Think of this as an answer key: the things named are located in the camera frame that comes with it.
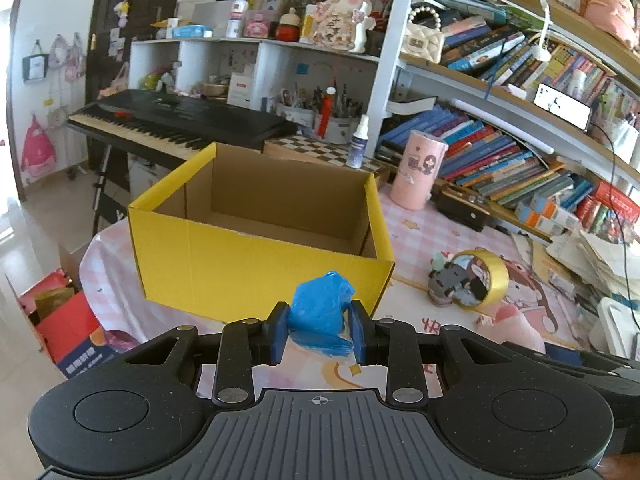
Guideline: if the grey toy car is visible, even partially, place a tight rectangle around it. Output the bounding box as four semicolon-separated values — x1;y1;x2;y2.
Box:
427;252;488;308

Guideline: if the blue plastic bag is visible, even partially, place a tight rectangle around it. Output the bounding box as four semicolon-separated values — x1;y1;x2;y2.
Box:
290;271;357;358

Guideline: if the pink ceramic ornament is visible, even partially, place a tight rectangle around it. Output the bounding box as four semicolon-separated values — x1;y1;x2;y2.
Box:
304;0;375;54

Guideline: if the blue wipes pack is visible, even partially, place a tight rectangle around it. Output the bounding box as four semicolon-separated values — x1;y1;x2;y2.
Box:
166;23;214;40

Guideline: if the white spray bottle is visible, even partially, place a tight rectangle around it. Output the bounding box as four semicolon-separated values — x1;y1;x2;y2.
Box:
346;115;371;169

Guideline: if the white lotion bottle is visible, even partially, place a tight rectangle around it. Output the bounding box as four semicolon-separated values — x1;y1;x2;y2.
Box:
226;0;251;38

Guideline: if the white quilted handbag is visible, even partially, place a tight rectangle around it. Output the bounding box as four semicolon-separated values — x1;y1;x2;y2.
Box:
401;4;446;64

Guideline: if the black electronic keyboard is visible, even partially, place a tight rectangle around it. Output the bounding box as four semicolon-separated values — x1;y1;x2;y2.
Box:
66;89;300;153

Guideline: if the pink backpack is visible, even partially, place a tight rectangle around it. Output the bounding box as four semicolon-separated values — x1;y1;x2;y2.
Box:
20;114;57;177

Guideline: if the dark brown door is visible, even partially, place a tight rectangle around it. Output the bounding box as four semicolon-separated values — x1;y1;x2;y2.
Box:
86;0;188;106

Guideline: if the white carton red label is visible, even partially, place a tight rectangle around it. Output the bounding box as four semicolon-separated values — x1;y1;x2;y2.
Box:
228;73;262;109

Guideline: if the wooden chessboard box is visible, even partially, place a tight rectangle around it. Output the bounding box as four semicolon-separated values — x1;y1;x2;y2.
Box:
263;134;392;190

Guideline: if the pink face cushion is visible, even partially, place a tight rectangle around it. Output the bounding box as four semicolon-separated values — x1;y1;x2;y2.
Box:
582;0;640;51

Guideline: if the yellow tape roll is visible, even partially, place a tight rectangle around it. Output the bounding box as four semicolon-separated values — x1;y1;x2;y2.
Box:
450;249;510;311

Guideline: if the pink plush toy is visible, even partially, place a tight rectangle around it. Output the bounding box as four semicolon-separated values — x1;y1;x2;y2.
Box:
477;305;547;356

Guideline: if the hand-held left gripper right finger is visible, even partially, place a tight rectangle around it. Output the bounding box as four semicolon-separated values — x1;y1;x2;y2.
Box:
349;300;518;407

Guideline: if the white plastic device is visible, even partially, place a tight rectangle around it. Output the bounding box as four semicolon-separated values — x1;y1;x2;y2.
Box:
595;296;640;357

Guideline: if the stack of papers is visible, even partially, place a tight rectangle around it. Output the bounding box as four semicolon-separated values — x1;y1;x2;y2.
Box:
510;227;640;311

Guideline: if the black keyboard stand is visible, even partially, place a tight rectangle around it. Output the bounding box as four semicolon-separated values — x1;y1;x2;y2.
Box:
92;142;131;221

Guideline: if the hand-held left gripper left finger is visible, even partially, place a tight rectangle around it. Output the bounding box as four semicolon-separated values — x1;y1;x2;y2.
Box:
122;301;291;407

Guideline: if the white wooden bookshelf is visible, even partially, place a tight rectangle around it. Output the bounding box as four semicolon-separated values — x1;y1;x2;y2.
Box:
367;0;640;241

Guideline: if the pink cartoon box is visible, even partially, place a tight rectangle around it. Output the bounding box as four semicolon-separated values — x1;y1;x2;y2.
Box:
245;10;274;39

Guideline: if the smartphone with lit screen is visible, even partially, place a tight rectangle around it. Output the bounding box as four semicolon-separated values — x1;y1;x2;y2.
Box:
533;84;594;132

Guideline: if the row of red books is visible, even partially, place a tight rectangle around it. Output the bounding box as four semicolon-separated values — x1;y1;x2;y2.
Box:
575;180;632;241

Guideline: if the red cardboard box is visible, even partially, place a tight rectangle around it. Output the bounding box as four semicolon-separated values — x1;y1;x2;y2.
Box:
5;245;126;380

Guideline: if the red white-capped pen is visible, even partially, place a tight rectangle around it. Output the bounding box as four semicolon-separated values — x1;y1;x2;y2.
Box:
320;86;337;137

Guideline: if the pink bin bag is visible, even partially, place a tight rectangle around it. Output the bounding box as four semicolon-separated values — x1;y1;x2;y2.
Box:
102;327;143;353

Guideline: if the pink cartoon tumbler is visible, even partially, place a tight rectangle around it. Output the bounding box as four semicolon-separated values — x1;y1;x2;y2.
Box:
390;130;449;211

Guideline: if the yellow cardboard box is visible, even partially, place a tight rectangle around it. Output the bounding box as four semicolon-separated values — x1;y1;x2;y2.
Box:
127;141;396;325

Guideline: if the red white doll figure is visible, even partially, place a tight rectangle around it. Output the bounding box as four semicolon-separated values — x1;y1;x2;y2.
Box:
275;7;302;43

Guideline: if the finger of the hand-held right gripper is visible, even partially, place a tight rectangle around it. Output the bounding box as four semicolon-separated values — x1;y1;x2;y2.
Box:
501;340;640;378

